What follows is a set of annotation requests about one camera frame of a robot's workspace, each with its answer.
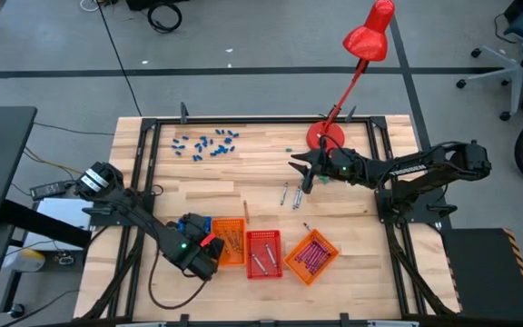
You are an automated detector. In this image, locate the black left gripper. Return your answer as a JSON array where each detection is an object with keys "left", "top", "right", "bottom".
[{"left": 184, "top": 213, "right": 217, "bottom": 251}]

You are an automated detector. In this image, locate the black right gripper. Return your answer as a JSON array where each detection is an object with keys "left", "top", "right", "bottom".
[{"left": 287, "top": 148, "right": 340, "bottom": 195}]

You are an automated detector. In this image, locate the blue plastic basket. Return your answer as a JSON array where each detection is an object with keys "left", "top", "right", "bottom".
[{"left": 177, "top": 216, "right": 213, "bottom": 240}]

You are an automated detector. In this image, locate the orange plastic basket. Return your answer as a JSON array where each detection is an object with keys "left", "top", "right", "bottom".
[
  {"left": 282, "top": 228, "right": 340, "bottom": 287},
  {"left": 211, "top": 217, "right": 248, "bottom": 268}
]

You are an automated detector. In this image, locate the red plastic basket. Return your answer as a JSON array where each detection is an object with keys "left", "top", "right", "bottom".
[{"left": 245, "top": 229, "right": 284, "bottom": 280}]

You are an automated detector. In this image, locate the red desk lamp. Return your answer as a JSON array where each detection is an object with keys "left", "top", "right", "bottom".
[{"left": 305, "top": 0, "right": 397, "bottom": 150}]

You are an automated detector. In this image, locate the black power adapter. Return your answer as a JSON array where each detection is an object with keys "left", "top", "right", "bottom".
[{"left": 29, "top": 180, "right": 76, "bottom": 202}]

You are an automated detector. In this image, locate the yellow and white object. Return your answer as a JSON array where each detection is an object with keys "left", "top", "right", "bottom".
[{"left": 2, "top": 248, "right": 46, "bottom": 273}]

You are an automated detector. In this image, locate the black hazard striped platform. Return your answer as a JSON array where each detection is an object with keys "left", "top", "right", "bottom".
[{"left": 440, "top": 226, "right": 523, "bottom": 323}]

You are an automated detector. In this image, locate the black equipment box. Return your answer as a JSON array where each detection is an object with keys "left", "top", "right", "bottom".
[{"left": 124, "top": 0, "right": 190, "bottom": 12}]

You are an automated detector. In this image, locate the office chair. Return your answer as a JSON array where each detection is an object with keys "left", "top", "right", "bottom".
[{"left": 455, "top": 0, "right": 523, "bottom": 123}]

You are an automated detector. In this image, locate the black aluminium table frame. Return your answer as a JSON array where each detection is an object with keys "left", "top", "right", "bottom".
[{"left": 79, "top": 115, "right": 460, "bottom": 327}]

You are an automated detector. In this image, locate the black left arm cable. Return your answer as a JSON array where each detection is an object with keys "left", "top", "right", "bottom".
[{"left": 147, "top": 247, "right": 212, "bottom": 312}]

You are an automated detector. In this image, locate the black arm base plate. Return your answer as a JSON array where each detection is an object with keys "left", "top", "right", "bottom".
[
  {"left": 374, "top": 188, "right": 458, "bottom": 224},
  {"left": 89, "top": 190, "right": 156, "bottom": 227}
]

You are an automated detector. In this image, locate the long black floor cable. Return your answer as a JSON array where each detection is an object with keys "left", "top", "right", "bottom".
[{"left": 95, "top": 0, "right": 143, "bottom": 118}]

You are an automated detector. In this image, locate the coiled black cable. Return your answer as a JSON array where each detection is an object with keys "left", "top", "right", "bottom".
[{"left": 146, "top": 2, "right": 183, "bottom": 35}]

